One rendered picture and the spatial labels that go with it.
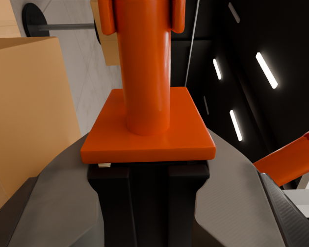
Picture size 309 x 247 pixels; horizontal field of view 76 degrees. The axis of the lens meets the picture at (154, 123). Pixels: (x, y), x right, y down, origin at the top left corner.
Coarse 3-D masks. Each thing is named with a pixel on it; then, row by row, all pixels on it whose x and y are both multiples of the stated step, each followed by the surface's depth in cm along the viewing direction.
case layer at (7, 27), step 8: (0, 0) 71; (8, 0) 74; (0, 8) 70; (8, 8) 74; (0, 16) 70; (8, 16) 74; (0, 24) 70; (8, 24) 74; (16, 24) 78; (0, 32) 70; (8, 32) 74; (16, 32) 78
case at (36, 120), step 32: (0, 64) 17; (32, 64) 22; (0, 96) 17; (32, 96) 22; (64, 96) 29; (0, 128) 17; (32, 128) 21; (64, 128) 29; (0, 160) 17; (32, 160) 21; (0, 192) 17
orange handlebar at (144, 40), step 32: (128, 0) 7; (160, 0) 7; (128, 32) 7; (160, 32) 7; (128, 64) 8; (160, 64) 8; (128, 96) 9; (160, 96) 8; (128, 128) 10; (160, 128) 9
